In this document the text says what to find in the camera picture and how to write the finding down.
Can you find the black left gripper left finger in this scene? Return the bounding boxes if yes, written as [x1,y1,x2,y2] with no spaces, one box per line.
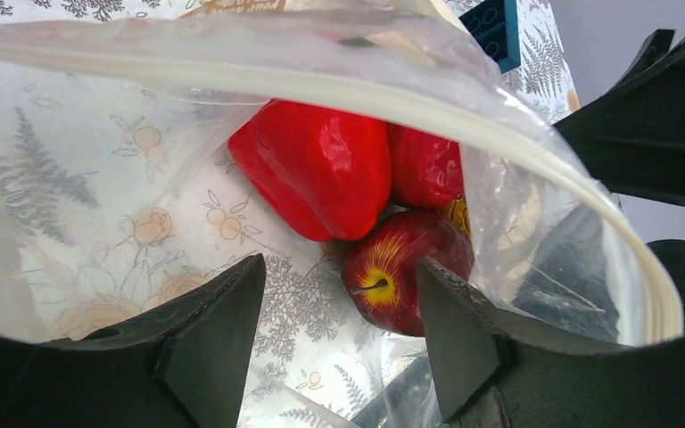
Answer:
[0,254,266,427]

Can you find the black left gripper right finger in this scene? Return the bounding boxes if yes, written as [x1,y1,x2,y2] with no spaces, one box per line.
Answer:
[417,259,685,427]

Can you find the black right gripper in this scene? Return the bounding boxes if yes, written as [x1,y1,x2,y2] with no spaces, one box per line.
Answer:
[555,29,685,207]

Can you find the dark red apple toy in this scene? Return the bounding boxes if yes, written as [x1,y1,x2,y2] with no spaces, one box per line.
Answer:
[342,210,474,337]

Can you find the clear zip top bag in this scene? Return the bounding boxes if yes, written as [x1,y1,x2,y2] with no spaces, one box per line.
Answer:
[0,1,684,427]

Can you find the red bell pepper toy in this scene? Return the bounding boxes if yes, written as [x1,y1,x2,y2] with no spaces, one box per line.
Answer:
[227,100,392,242]

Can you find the blue lego brick near case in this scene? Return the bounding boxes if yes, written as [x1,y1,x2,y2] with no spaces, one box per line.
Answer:
[458,0,521,73]

